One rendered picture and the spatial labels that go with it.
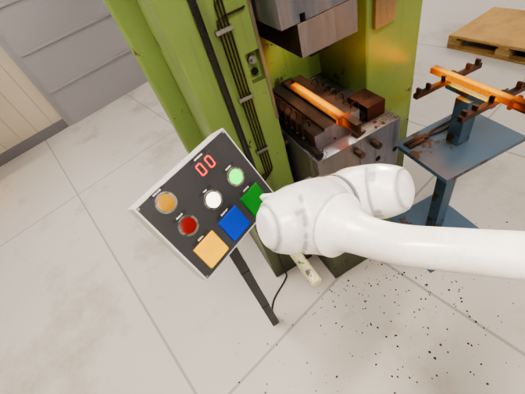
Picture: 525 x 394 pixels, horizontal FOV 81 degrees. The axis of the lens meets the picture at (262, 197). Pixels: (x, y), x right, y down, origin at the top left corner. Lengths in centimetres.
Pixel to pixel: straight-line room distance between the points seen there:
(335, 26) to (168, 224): 73
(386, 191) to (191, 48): 69
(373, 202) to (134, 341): 182
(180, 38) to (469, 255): 85
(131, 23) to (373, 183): 112
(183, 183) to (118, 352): 150
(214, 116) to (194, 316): 129
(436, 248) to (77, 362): 216
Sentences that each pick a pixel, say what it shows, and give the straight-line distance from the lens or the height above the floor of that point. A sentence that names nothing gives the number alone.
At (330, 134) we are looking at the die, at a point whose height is 96.
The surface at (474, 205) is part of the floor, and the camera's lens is 226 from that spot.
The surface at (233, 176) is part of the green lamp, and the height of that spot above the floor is 110.
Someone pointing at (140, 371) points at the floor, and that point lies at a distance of 206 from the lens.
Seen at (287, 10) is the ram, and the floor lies 141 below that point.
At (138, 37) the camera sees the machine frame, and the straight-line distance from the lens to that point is 142.
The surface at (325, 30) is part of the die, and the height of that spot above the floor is 132.
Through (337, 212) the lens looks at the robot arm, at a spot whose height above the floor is 133.
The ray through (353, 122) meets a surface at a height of 102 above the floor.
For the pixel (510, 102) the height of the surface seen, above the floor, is 96.
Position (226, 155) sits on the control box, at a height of 115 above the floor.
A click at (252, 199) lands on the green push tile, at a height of 102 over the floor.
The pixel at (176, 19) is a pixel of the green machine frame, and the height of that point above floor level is 146.
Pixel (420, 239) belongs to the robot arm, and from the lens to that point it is 42.
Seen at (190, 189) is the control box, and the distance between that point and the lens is 85.
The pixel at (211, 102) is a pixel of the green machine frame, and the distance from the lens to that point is 106.
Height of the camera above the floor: 168
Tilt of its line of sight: 46 degrees down
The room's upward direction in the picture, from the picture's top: 20 degrees counter-clockwise
